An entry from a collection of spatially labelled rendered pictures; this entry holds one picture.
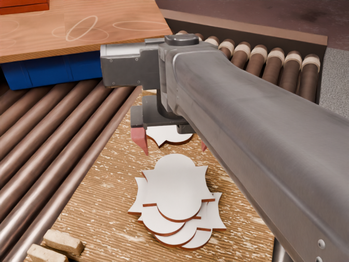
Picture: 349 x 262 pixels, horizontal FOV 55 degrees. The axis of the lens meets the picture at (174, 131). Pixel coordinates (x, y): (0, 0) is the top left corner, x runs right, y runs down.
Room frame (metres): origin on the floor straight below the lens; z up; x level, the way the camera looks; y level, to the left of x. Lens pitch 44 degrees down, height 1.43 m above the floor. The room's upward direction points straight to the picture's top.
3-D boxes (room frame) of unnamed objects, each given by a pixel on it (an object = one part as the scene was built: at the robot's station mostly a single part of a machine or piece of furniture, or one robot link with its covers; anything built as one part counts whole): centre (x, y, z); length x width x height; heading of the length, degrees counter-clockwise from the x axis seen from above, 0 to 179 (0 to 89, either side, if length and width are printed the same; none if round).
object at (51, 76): (0.85, 0.30, 0.97); 0.31 x 0.31 x 0.10; 15
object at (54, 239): (0.25, 0.17, 0.95); 0.06 x 0.02 x 0.03; 72
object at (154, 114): (0.39, 0.00, 1.12); 0.10 x 0.07 x 0.07; 96
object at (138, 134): (0.39, 0.03, 1.05); 0.07 x 0.07 x 0.09; 6
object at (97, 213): (0.39, -0.02, 0.93); 0.41 x 0.35 x 0.02; 162
